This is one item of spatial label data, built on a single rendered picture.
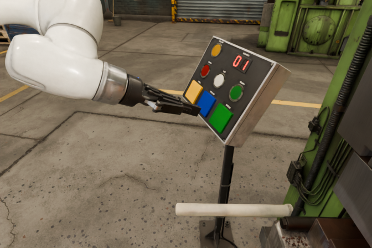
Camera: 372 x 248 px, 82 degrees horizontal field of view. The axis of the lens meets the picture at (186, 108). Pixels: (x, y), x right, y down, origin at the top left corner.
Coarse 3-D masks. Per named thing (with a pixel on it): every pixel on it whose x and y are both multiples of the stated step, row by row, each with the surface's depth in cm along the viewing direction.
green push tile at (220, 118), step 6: (216, 108) 70; (222, 108) 68; (216, 114) 70; (222, 114) 68; (228, 114) 66; (210, 120) 71; (216, 120) 69; (222, 120) 67; (228, 120) 65; (216, 126) 68; (222, 126) 66; (222, 132) 67
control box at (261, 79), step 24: (240, 48) 69; (216, 72) 76; (240, 72) 67; (264, 72) 60; (288, 72) 61; (216, 96) 73; (240, 96) 64; (264, 96) 62; (240, 120) 63; (240, 144) 68
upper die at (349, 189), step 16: (352, 160) 34; (368, 160) 32; (352, 176) 34; (368, 176) 31; (336, 192) 37; (352, 192) 34; (368, 192) 31; (352, 208) 34; (368, 208) 31; (368, 224) 31; (368, 240) 31
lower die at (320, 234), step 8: (320, 224) 42; (328, 224) 42; (336, 224) 42; (344, 224) 42; (352, 224) 42; (312, 232) 44; (320, 232) 42; (328, 232) 41; (336, 232) 41; (344, 232) 41; (352, 232) 41; (360, 232) 41; (312, 240) 44; (320, 240) 42; (328, 240) 39; (336, 240) 38; (344, 240) 38; (352, 240) 38; (360, 240) 38
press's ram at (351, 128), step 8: (368, 64) 31; (368, 72) 31; (360, 80) 32; (368, 80) 31; (360, 88) 32; (368, 88) 31; (360, 96) 32; (368, 96) 31; (352, 104) 34; (360, 104) 32; (368, 104) 31; (352, 112) 34; (360, 112) 32; (368, 112) 31; (344, 120) 36; (352, 120) 34; (360, 120) 32; (368, 120) 31; (344, 128) 36; (352, 128) 34; (360, 128) 32; (368, 128) 31; (344, 136) 35; (352, 136) 34; (360, 136) 32; (368, 136) 31; (352, 144) 34; (360, 144) 32; (368, 144) 31; (360, 152) 32; (368, 152) 32
